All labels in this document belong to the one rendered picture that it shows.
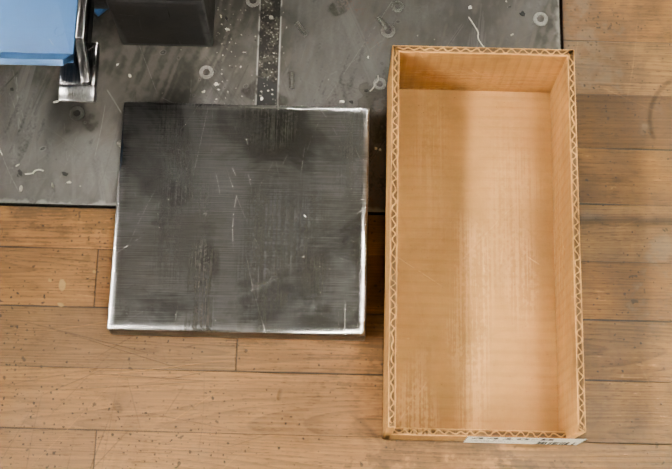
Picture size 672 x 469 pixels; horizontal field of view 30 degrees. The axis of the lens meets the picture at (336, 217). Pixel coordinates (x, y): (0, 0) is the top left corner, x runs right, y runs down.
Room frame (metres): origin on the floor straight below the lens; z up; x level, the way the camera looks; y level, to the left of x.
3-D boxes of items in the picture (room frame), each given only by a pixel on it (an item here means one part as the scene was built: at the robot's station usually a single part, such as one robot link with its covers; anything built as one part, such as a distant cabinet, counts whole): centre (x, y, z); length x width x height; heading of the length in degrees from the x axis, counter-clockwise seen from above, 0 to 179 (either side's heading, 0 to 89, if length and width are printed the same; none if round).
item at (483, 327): (0.21, -0.10, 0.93); 0.25 x 0.13 x 0.08; 0
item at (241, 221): (0.23, 0.06, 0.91); 0.17 x 0.16 x 0.02; 90
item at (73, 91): (0.32, 0.17, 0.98); 0.07 x 0.02 x 0.01; 0
